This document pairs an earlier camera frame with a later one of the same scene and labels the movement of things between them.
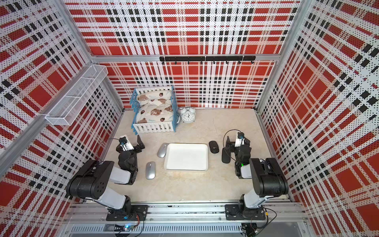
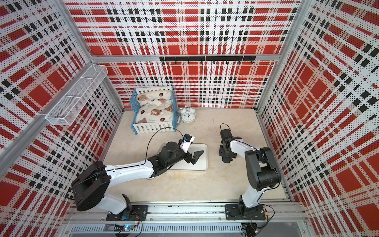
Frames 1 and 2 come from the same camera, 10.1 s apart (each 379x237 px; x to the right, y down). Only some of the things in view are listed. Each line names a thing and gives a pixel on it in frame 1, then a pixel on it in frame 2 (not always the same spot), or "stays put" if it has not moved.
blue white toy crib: x=154 y=110 stays put
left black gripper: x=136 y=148 → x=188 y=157
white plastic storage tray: x=186 y=157 stays put
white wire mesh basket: x=67 y=109 stays put
